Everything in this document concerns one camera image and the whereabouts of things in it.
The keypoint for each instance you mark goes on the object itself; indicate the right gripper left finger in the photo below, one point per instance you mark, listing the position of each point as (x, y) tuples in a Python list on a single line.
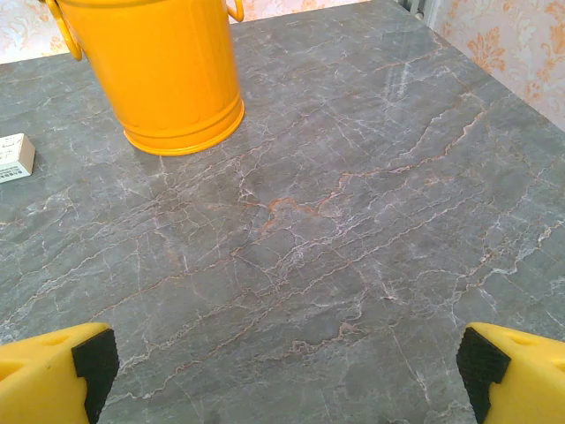
[(39, 380)]

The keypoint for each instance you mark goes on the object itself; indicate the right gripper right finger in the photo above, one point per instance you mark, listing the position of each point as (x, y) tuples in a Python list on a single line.
[(525, 380)]

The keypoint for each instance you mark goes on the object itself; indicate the small white cardboard box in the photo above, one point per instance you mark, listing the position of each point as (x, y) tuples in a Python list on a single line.
[(13, 159)]

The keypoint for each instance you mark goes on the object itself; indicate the yellow metal bucket pen holder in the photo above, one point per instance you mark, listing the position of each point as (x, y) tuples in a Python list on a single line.
[(167, 79)]

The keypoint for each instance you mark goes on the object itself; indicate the aluminium frame post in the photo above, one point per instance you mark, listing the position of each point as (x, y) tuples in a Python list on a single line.
[(430, 11)]

